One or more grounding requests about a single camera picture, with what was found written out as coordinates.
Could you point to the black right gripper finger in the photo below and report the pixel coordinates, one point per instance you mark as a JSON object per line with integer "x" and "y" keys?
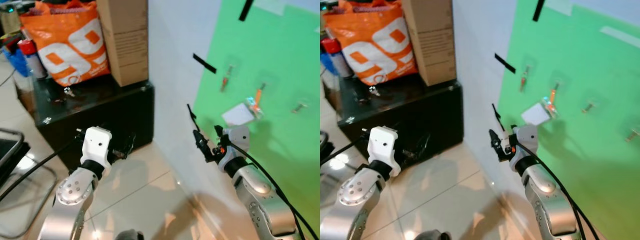
{"x": 201, "y": 145}
{"x": 218, "y": 134}
{"x": 495, "y": 144}
{"x": 513, "y": 133}

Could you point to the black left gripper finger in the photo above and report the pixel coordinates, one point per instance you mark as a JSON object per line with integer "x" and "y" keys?
{"x": 131, "y": 142}
{"x": 411, "y": 139}
{"x": 118, "y": 137}
{"x": 424, "y": 144}

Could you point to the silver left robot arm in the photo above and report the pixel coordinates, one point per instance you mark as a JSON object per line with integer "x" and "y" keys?
{"x": 352, "y": 200}
{"x": 70, "y": 200}

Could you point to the black tape strip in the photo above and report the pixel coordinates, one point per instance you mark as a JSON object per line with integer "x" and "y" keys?
{"x": 204, "y": 63}
{"x": 505, "y": 63}
{"x": 192, "y": 116}
{"x": 497, "y": 116}
{"x": 538, "y": 10}
{"x": 246, "y": 10}

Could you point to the glossy black low table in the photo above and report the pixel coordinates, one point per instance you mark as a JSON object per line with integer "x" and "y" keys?
{"x": 100, "y": 115}
{"x": 425, "y": 115}

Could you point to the white card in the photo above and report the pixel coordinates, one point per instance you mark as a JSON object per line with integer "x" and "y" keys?
{"x": 536, "y": 115}
{"x": 239, "y": 115}

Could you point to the grey robot leg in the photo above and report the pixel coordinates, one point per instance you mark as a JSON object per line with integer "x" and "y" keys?
{"x": 431, "y": 235}
{"x": 130, "y": 235}

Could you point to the brown cardboard box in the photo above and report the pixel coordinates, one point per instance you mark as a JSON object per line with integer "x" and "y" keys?
{"x": 125, "y": 40}
{"x": 432, "y": 40}

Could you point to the orange white shopping bag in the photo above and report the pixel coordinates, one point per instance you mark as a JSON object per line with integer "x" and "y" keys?
{"x": 70, "y": 45}
{"x": 375, "y": 45}

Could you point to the red-capped spray can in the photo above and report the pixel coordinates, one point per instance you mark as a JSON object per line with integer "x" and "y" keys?
{"x": 34, "y": 60}
{"x": 337, "y": 57}

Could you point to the white tape strip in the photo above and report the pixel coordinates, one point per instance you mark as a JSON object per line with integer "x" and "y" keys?
{"x": 620, "y": 36}

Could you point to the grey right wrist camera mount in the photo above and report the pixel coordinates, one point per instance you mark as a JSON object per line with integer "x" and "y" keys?
{"x": 239, "y": 139}
{"x": 525, "y": 140}

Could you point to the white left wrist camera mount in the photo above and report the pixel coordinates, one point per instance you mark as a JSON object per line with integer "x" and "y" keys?
{"x": 96, "y": 145}
{"x": 384, "y": 146}

